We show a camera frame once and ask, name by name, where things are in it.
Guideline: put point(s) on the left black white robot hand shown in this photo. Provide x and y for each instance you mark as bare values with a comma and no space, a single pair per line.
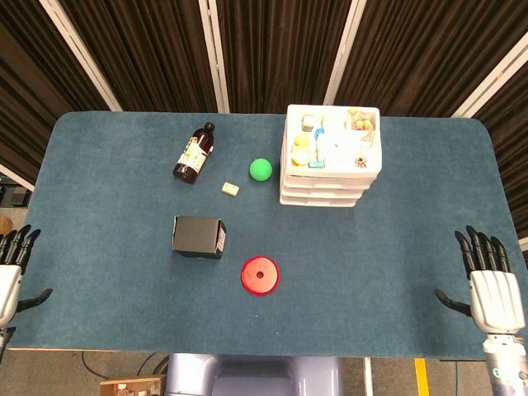
8,293

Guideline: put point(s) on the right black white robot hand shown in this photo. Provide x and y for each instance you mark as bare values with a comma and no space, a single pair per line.
493,297

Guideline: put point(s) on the clear plastic drawer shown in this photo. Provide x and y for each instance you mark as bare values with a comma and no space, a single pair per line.
321,192
330,181
317,202

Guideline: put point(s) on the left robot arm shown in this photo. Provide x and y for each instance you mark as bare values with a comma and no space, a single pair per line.
3,340

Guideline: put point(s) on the white drawer organizer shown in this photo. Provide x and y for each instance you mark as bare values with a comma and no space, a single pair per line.
342,144

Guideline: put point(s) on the blue-green table mat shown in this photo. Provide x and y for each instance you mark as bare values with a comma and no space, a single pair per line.
123,288

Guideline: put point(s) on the white table leg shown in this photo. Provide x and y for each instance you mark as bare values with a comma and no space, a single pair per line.
368,377

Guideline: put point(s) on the brown cardboard box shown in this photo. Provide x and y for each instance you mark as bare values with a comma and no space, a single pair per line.
132,387

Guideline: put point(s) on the black cardboard box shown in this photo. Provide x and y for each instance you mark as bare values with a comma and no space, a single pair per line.
196,235

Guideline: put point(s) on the small blue box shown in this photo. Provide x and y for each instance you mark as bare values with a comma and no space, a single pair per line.
316,165

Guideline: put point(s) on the brown plush toy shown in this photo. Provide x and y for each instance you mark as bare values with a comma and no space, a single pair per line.
361,119

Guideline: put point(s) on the brown glass bottle with label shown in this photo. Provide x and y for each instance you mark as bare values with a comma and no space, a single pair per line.
194,154

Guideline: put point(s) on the blue white tube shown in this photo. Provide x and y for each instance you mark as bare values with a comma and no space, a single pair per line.
318,142

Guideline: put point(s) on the pale yellow round item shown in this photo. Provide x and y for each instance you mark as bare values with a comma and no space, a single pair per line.
300,157

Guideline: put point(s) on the red disc with hole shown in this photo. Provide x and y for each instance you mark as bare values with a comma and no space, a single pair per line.
251,276

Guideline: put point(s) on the cream mahjong tile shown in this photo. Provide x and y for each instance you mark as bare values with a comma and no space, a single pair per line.
231,189

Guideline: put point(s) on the yellow rubber toy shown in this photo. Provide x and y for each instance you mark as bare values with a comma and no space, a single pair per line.
300,140

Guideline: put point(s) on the grey-green small box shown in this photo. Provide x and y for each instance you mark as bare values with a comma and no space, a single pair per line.
309,122

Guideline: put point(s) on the purple-grey robot torso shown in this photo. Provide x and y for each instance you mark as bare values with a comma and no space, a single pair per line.
251,377

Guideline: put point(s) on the green ball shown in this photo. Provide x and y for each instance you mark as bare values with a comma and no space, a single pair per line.
260,169

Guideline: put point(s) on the dark brown pleated curtain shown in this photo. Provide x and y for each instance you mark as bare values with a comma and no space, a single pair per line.
272,49

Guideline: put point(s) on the white frame post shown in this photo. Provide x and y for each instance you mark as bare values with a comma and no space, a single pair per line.
82,57
491,78
344,53
214,53

